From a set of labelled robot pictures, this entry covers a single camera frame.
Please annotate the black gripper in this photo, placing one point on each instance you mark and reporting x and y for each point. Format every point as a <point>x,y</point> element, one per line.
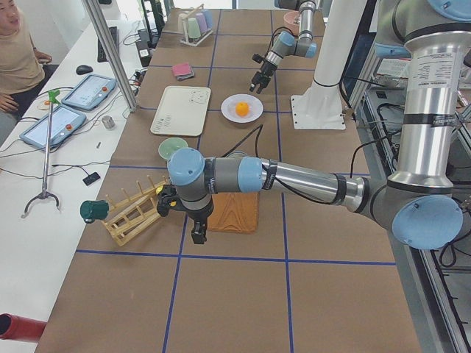
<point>265,69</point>
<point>199,215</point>

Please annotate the orange fruit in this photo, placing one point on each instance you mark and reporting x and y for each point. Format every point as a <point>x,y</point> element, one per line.
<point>242,109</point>

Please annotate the white round plate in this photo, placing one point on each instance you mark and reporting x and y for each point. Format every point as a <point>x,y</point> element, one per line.
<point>228,108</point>

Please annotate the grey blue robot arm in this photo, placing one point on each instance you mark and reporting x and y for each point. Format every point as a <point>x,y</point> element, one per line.
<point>286,44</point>
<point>415,203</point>

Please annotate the wooden grain tray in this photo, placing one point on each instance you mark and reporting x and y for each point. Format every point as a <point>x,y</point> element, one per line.
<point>234,212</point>

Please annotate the cream bear tray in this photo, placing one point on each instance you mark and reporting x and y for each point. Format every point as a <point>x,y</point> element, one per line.
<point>182,111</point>

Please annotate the wooden dish rack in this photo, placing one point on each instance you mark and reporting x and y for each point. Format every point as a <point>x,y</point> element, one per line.
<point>131,215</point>

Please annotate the pink bowl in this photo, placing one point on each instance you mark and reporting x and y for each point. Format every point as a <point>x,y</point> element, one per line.
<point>292,22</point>

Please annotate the pink folded cloth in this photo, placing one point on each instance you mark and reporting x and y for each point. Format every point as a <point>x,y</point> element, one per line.
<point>182,69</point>

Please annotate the green tumbler cup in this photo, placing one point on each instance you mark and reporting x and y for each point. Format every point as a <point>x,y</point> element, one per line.
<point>194,33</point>

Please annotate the purple tumbler cup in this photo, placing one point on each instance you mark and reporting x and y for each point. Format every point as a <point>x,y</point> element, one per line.
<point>202,24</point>

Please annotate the blue tumbler cup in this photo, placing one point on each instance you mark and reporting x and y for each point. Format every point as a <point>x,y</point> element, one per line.
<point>208,18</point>

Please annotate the light green bowl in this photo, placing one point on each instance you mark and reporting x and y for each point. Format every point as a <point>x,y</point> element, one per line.
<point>170,146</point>

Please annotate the cream tumbler cup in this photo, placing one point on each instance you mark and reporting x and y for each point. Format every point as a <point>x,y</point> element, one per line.
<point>181,22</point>

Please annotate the dark green mug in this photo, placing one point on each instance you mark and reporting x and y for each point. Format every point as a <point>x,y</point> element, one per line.
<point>91,211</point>

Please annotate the black small phone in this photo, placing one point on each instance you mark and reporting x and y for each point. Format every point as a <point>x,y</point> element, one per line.
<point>91,178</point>

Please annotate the small metal cylinder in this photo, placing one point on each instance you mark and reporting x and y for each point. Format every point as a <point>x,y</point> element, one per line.
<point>108,122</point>

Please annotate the upper teach pendant tablet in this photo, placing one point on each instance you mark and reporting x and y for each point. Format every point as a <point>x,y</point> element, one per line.
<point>90,92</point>

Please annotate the teach pendant tablet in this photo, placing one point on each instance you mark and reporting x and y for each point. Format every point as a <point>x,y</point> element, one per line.
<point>90,92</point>
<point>65,121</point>

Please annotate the black computer mouse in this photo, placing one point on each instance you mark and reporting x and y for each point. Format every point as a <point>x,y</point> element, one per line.
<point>83,69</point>

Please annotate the lower teach pendant tablet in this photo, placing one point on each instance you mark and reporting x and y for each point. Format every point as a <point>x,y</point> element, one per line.
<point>65,121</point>

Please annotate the metal reacher grabber tool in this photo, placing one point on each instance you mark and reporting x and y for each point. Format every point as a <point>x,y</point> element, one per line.
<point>45,194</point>

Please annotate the red cylinder object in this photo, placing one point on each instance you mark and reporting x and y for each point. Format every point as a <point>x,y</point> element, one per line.
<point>21,329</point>

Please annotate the seated person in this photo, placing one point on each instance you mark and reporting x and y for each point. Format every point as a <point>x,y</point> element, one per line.
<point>24,69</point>

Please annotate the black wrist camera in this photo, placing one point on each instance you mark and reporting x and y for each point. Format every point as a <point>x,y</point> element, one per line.
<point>167,200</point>
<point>258,58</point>

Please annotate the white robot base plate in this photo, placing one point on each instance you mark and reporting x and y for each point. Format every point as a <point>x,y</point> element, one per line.
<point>317,112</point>

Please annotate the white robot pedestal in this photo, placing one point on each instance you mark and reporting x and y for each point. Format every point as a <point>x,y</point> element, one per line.
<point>342,25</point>

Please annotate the aluminium frame post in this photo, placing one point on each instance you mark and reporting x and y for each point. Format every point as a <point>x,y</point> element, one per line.
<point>101,28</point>

